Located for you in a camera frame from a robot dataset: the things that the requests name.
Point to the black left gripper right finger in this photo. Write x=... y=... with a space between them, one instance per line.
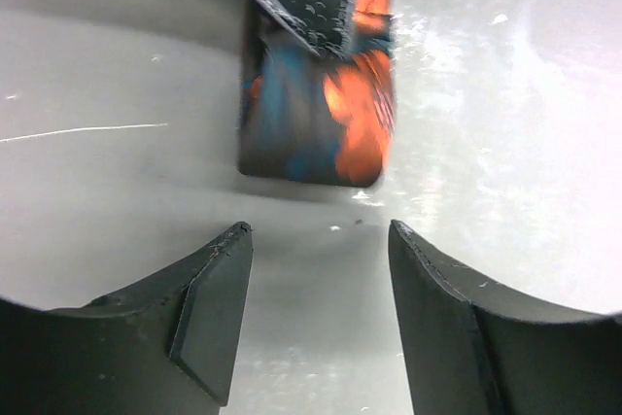
x=473 y=345

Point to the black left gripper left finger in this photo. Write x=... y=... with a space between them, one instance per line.
x=165 y=344

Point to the black orange floral tie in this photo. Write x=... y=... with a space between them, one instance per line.
x=317 y=119

